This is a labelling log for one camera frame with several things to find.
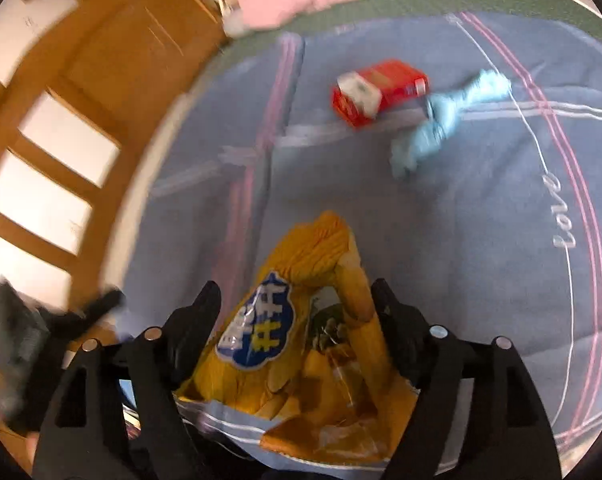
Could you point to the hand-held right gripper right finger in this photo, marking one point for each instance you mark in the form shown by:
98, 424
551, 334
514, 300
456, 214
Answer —
406, 330

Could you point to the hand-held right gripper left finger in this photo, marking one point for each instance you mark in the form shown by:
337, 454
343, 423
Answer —
188, 330

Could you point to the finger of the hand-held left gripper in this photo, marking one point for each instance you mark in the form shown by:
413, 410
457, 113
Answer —
98, 305

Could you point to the blue face mask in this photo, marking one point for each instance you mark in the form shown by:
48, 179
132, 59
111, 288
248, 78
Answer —
441, 120

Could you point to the red cardboard box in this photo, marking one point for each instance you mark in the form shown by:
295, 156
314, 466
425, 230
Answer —
381, 91

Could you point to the yellow snack bag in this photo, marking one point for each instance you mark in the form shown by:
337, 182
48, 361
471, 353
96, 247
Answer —
301, 340

